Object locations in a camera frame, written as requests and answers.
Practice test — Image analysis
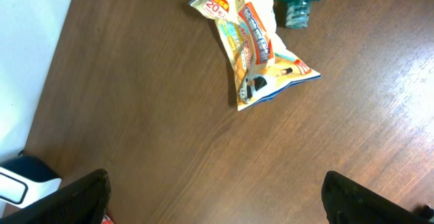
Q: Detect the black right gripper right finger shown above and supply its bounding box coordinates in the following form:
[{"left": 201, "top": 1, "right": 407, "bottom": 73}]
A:
[{"left": 321, "top": 170, "right": 433, "bottom": 224}]

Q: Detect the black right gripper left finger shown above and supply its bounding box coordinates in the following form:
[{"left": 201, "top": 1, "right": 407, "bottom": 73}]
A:
[{"left": 1, "top": 169, "right": 111, "bottom": 224}]

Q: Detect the yellow snack bag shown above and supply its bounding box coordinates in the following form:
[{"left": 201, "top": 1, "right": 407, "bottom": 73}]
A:
[{"left": 189, "top": 0, "right": 320, "bottom": 111}]

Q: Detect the red snack bag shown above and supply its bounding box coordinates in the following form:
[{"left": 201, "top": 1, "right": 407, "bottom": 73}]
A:
[{"left": 101, "top": 214, "right": 114, "bottom": 224}]

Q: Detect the white barcode scanner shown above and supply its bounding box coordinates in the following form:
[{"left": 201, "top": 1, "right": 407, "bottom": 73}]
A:
[{"left": 1, "top": 155, "right": 62, "bottom": 208}]

